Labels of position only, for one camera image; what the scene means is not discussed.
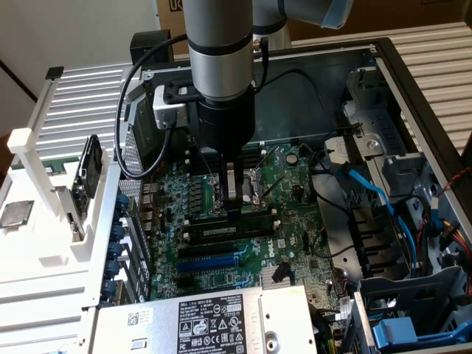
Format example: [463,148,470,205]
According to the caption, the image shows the CPU socket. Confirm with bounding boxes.
[208,167,266,217]

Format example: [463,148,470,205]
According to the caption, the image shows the grey plastic disk bay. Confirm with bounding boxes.
[352,263,472,354]

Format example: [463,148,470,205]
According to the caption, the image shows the grey power supply unit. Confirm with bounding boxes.
[86,283,318,354]

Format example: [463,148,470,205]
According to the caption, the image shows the white parts rack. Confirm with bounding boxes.
[0,66,143,272]

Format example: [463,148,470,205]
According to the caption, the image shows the black SATA connector cable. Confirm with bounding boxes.
[271,260,293,285]

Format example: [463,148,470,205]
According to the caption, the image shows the open PC case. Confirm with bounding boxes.
[86,36,472,354]

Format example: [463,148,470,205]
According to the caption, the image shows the silver CPU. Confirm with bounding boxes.
[0,200,36,229]

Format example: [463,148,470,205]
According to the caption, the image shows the green motherboard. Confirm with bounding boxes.
[139,142,355,299]

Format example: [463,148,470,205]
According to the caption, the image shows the thin metal locking lever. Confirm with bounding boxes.
[253,145,281,173]
[195,145,218,184]

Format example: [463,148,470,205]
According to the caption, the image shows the printed cardboard box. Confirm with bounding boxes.
[155,0,190,56]

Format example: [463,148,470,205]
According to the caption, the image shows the red yellow power wires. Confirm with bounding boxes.
[440,217,472,263]

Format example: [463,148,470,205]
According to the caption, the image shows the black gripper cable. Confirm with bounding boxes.
[253,35,270,92]

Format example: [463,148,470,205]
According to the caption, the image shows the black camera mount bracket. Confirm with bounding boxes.
[164,81,201,106]

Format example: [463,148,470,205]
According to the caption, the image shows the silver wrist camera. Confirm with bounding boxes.
[153,85,191,130]

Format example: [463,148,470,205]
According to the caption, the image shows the black graphics card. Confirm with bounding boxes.
[53,133,104,243]

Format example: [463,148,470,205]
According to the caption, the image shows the blue disk caddy handle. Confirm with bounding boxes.
[370,316,472,350]

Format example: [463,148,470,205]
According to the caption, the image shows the plain brown cardboard box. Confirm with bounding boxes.
[287,0,472,41]

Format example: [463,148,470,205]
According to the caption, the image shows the light blue cable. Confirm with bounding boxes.
[429,186,449,239]

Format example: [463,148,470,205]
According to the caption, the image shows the thin black cable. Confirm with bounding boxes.
[308,145,355,218]

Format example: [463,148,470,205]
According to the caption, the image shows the blue expansion slot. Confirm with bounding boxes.
[176,255,239,274]

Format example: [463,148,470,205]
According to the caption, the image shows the black power connector cable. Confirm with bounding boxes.
[257,69,361,132]

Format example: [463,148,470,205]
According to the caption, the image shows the metal drive cage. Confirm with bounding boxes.
[324,68,440,207]

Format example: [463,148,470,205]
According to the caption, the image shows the black box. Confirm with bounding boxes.
[130,31,174,69]

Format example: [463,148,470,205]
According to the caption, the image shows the silver chipset heatsink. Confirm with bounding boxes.
[261,267,296,294]

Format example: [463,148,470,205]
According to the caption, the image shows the black camera cable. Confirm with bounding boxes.
[114,33,189,180]

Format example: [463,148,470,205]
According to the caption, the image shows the black RAM slot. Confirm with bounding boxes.
[187,149,266,164]
[187,153,266,169]
[187,232,282,247]
[187,159,265,174]
[241,208,277,221]
[187,145,267,159]

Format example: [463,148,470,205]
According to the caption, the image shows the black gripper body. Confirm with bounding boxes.
[196,90,258,156]

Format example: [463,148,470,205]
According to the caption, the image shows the green RAM stick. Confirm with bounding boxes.
[182,212,277,245]
[10,156,80,176]

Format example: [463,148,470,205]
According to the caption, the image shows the long black expansion slot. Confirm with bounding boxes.
[178,241,236,260]

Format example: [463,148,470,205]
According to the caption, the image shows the blue SATA cable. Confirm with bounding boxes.
[337,161,425,274]

